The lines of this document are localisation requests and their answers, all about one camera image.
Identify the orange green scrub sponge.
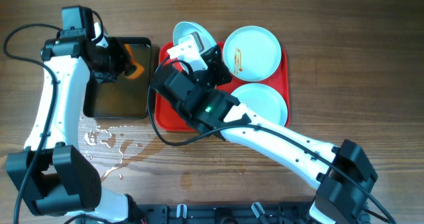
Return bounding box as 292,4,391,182
125,44,145,80

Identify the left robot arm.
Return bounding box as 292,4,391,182
6,5,144,223

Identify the black water basin tray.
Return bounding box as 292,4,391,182
83,37,154,119

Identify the red plastic serving tray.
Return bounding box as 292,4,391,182
154,48,290,133

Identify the white plate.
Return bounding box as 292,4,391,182
172,21,217,54
231,83,288,126
223,26,282,82

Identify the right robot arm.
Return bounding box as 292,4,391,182
150,43,378,223

